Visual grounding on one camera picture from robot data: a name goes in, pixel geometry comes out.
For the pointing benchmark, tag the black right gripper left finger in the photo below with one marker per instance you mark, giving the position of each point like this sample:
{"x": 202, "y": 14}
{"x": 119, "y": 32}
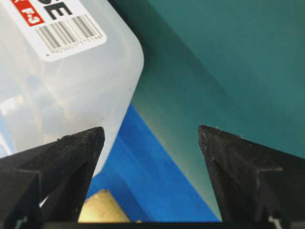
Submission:
{"x": 45, "y": 187}

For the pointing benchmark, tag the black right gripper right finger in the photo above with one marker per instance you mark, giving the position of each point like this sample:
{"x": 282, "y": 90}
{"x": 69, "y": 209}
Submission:
{"x": 253, "y": 183}

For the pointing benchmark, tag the blue table cloth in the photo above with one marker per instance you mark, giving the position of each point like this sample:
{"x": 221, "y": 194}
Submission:
{"x": 145, "y": 181}

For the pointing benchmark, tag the clear plastic tool box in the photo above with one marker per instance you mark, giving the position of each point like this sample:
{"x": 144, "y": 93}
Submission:
{"x": 65, "y": 66}

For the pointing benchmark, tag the wooden mallet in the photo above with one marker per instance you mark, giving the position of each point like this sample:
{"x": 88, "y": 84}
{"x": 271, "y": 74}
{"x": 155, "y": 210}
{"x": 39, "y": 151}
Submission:
{"x": 102, "y": 208}

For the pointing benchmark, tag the green mat under box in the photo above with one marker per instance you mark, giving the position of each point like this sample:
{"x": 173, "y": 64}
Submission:
{"x": 237, "y": 65}

